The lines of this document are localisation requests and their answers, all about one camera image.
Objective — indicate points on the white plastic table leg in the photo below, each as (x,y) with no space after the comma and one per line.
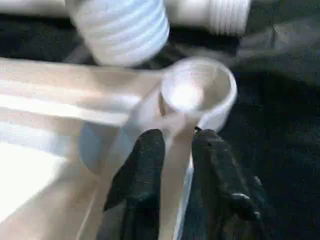
(210,15)
(122,30)

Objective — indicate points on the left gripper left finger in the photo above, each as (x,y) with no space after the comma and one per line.
(137,185)

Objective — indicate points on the white plastic table top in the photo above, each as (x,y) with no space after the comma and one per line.
(75,150)

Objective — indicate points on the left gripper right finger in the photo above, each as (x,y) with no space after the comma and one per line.
(222,185)

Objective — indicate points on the black mat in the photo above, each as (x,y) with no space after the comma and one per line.
(280,125)

